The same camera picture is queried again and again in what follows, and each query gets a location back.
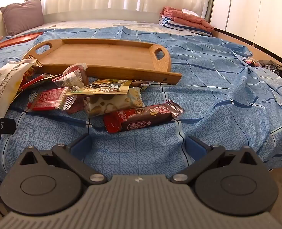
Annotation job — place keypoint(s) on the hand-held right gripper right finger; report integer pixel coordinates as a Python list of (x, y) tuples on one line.
[(194, 146)]

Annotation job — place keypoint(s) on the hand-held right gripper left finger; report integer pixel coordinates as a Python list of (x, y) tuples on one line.
[(81, 146)]

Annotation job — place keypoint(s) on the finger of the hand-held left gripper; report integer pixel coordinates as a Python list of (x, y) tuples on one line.
[(0, 126)]

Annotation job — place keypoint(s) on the red and white snack bag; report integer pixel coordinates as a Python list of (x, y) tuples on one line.
[(4, 85)]

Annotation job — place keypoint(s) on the dark red snack packet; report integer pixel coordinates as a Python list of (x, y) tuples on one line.
[(75, 106)]

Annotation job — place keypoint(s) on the cream nut-print snack packet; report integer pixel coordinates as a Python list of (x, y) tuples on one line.
[(112, 102)]

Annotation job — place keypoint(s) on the red stick packet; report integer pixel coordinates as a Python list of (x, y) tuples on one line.
[(33, 81)]

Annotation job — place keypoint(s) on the red square snack packet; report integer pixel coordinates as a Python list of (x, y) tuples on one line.
[(50, 99)]

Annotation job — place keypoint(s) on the brown red chocolate bar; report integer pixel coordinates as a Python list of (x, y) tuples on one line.
[(141, 118)]

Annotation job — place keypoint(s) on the gold snack packet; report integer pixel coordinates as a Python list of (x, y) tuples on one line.
[(102, 88)]

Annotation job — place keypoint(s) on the clear red snack packet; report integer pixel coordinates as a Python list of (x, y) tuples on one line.
[(71, 76)]

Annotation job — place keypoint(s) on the brown snack bar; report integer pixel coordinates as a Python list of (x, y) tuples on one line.
[(141, 84)]

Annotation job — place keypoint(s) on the wooden tray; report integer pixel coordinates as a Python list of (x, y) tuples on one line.
[(102, 54)]

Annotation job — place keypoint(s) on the blue checked bedsheet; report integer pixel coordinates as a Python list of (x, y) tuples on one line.
[(215, 100)]

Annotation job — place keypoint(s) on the red plastic tray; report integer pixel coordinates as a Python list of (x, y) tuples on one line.
[(16, 40)]

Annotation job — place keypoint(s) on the small pink toy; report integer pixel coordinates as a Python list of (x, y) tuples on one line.
[(249, 62)]

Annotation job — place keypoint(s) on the purple pillow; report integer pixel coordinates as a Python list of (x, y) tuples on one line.
[(22, 16)]

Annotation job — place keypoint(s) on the dark floral clothing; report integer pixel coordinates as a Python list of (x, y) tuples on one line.
[(279, 71)]

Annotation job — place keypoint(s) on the blue striped folded towel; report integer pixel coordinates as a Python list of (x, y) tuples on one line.
[(176, 26)]

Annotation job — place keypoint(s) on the white quilted mattress pad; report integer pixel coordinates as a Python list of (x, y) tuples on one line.
[(88, 23)]

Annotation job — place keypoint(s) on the folded blankets stack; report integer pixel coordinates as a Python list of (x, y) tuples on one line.
[(191, 20)]

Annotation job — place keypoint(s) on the white bed headboard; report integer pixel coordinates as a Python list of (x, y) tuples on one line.
[(95, 15)]

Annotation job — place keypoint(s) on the white cloth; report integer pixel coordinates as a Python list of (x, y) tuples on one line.
[(189, 12)]

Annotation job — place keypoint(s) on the white wardrobe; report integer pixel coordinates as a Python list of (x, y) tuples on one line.
[(255, 9)]

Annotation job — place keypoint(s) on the wooden bed frame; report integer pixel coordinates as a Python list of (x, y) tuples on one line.
[(226, 35)]

